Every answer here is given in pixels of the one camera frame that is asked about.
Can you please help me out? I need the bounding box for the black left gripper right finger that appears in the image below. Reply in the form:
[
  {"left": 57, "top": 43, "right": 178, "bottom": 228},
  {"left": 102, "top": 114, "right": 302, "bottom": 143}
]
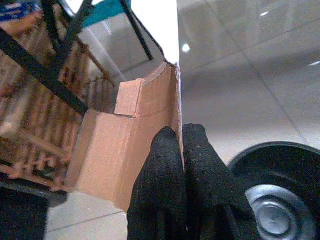
[{"left": 182, "top": 123, "right": 263, "bottom": 240}]

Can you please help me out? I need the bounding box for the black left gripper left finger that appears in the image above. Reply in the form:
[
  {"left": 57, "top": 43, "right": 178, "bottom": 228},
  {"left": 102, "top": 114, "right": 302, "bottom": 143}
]
[{"left": 126, "top": 126, "right": 187, "bottom": 240}]

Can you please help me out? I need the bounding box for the brown cardboard piece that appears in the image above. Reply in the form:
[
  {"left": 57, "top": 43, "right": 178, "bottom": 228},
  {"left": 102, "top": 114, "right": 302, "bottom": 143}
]
[{"left": 64, "top": 61, "right": 186, "bottom": 212}]

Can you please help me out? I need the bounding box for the black round rubbish bin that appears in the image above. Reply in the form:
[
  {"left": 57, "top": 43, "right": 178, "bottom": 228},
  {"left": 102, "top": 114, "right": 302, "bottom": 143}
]
[{"left": 227, "top": 141, "right": 320, "bottom": 240}]

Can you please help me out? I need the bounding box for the black bulky object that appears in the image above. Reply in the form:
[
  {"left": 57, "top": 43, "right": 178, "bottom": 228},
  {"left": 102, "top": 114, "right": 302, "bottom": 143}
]
[{"left": 0, "top": 181, "right": 70, "bottom": 240}]

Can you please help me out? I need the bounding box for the black metal bar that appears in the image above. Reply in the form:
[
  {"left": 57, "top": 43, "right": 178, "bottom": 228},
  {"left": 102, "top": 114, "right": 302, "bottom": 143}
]
[
  {"left": 119, "top": 0, "right": 154, "bottom": 62},
  {"left": 0, "top": 27, "right": 90, "bottom": 116},
  {"left": 41, "top": 0, "right": 95, "bottom": 76}
]

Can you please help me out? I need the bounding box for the teal panel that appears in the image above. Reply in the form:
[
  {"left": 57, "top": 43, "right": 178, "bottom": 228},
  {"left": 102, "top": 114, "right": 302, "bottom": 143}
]
[{"left": 81, "top": 0, "right": 132, "bottom": 29}]

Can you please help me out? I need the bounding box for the blue and white package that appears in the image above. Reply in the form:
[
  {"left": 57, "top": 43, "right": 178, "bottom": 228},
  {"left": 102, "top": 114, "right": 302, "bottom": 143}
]
[{"left": 0, "top": 1, "right": 42, "bottom": 23}]

